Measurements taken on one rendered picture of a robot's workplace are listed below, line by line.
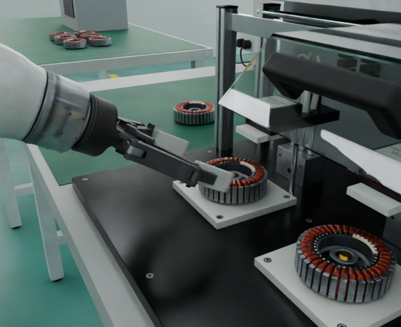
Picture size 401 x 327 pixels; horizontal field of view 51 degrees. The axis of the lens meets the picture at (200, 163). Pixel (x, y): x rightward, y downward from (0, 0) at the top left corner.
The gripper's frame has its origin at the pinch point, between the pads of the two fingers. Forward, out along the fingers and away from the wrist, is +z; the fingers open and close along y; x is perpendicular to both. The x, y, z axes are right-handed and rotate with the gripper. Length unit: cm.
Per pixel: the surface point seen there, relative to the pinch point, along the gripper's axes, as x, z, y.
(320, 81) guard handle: 13.7, -18.9, 32.9
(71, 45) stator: 3, 20, -163
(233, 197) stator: -2.4, 4.9, 4.7
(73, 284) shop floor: -78, 33, -85
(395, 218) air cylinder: 5.9, 17.4, 21.8
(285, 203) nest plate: -0.1, 12.9, 7.5
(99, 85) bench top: -3, 14, -90
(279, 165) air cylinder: 3.9, 18.6, -2.8
